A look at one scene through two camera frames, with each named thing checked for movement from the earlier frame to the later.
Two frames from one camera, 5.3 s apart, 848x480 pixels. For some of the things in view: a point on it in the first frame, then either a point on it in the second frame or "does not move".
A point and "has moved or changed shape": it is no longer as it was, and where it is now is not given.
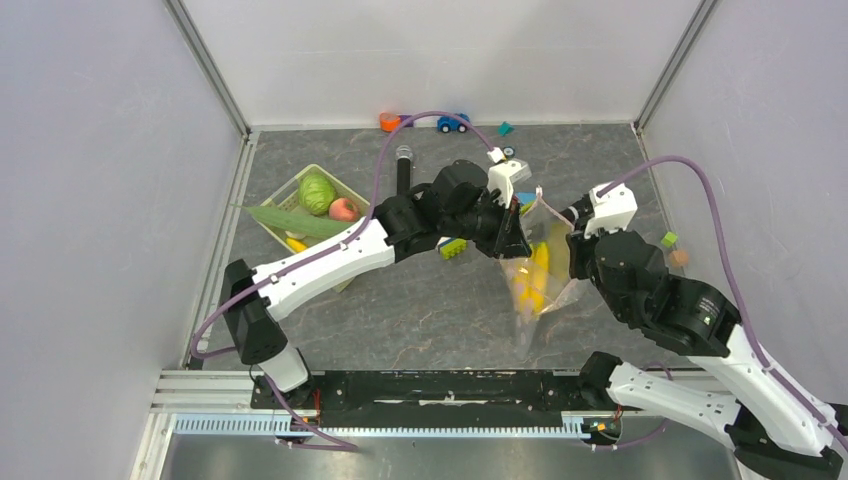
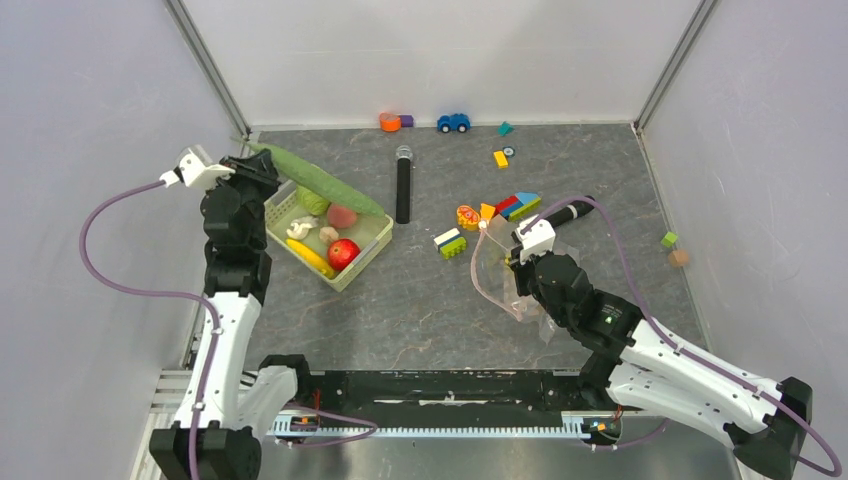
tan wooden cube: (679, 257) does not move
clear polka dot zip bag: (540, 283) has moved or changed shape
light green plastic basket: (312, 205) does not move
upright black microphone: (404, 156) does not move
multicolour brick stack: (526, 201) does not move
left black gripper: (517, 245) -> (256, 168)
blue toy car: (454, 122) does not move
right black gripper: (577, 240) -> (520, 268)
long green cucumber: (297, 224) -> (312, 177)
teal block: (505, 128) does not move
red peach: (343, 210) does not move
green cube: (669, 239) does not move
